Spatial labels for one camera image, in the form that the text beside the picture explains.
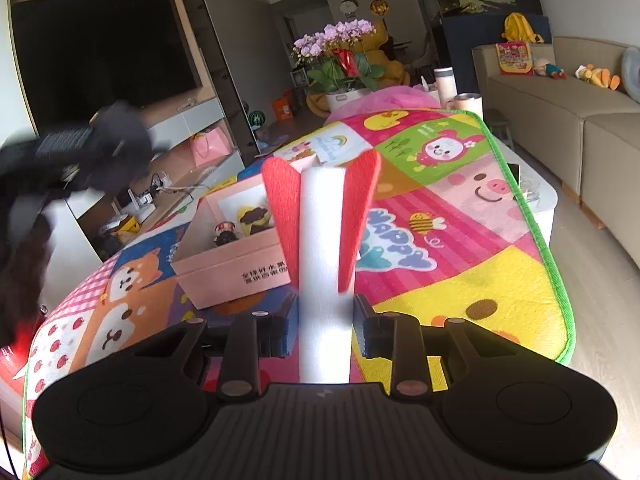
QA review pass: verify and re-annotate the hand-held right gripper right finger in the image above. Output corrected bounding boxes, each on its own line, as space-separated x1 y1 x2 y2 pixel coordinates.
351 292 506 402

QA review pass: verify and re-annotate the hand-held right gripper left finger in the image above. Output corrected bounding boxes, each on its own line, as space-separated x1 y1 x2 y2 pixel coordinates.
140 290 299 402

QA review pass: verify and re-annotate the pink cardboard box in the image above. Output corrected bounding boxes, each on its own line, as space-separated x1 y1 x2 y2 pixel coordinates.
170 156 321 311

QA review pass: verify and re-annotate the white red foam rocket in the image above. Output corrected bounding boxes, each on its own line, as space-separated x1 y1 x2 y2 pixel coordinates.
261 151 383 383

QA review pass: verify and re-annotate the doll figure keychain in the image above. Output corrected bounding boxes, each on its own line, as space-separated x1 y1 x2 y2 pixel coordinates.
212 222 239 247

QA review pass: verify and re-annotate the yellow brown plush toy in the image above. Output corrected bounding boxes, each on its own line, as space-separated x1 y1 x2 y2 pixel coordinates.
236 205 274 237

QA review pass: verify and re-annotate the white desktop table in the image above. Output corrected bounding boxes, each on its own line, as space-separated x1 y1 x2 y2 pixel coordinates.
505 147 559 243

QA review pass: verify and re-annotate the colourful cartoon play mat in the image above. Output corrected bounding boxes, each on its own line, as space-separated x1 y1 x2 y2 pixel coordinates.
20 107 577 480

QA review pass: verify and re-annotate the black television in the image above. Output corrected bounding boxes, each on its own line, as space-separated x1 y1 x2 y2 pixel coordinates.
10 0 201 133

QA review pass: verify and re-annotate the pink gift bag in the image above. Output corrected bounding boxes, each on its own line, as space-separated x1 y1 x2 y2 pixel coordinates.
189 127 235 166

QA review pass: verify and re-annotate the red container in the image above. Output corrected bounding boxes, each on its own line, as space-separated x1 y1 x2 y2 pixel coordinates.
0 332 32 386

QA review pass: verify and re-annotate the pink blanket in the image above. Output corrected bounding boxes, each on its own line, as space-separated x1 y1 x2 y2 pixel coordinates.
360 85 442 112

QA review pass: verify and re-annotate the white cup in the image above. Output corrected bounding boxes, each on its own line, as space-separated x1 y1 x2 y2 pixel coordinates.
454 92 485 118

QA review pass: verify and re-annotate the tall white tumbler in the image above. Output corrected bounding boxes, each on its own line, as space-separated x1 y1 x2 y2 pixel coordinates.
433 66 457 106

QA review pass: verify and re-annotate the yellow plush bear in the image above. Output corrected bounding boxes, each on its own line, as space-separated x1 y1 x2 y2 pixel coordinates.
372 22 412 89

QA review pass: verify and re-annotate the beige sofa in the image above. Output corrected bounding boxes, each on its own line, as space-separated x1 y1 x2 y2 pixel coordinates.
472 36 640 256

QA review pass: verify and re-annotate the potted purple orchid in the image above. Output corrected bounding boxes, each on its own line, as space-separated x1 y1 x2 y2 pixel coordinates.
291 19 386 111

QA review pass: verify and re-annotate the black cabinet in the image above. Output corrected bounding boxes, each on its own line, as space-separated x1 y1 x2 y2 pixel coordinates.
440 7 553 96

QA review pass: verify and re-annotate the small doll toy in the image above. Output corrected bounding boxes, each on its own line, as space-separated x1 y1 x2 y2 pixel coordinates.
534 57 569 81

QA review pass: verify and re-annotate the yellow backpack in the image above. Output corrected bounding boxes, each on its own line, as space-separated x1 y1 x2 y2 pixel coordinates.
501 11 545 43

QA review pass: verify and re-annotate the yellow orange plush duck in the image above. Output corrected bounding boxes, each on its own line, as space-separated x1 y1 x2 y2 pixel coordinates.
574 64 622 91

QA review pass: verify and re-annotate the grey neck pillow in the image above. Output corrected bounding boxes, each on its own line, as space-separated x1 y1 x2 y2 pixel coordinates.
621 46 640 104

